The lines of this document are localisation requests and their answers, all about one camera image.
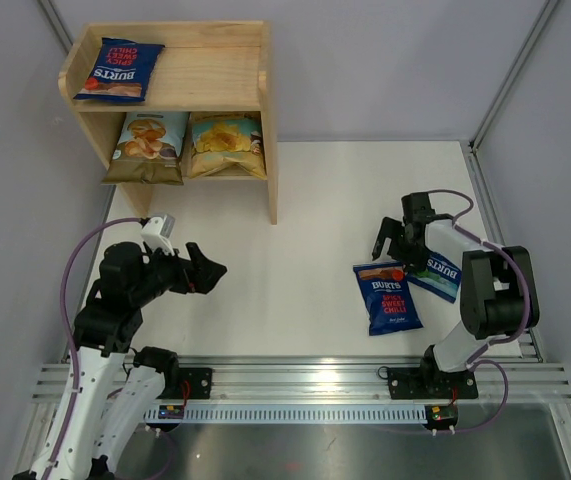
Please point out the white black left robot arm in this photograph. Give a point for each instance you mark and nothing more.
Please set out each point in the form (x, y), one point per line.
(89, 432)

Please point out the blue Burts spicy chilli bag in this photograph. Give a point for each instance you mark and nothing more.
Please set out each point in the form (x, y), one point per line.
(121, 72)

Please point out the Burts sea salt vinegar bag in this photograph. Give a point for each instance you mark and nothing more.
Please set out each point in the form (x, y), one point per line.
(441, 277)

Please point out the wooden two-tier shelf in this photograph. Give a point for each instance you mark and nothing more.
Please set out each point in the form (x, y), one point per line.
(210, 66)

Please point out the white slotted cable duct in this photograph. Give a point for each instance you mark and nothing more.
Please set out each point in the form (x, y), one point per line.
(286, 414)

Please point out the light blue cassava chips bag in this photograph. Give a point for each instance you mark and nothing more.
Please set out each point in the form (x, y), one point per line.
(148, 150)

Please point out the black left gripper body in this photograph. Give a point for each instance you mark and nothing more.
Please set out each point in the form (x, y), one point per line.
(166, 272)

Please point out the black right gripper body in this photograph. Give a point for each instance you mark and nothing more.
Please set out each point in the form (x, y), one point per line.
(413, 255)

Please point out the tan kettle cooked chips bag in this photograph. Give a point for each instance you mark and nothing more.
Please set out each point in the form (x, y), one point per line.
(224, 140)

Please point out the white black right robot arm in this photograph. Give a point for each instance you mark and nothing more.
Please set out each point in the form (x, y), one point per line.
(497, 297)

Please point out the aluminium mounting rail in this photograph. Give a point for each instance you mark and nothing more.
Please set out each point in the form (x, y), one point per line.
(296, 379)

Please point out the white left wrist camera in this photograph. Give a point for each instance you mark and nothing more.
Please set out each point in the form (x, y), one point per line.
(156, 233)

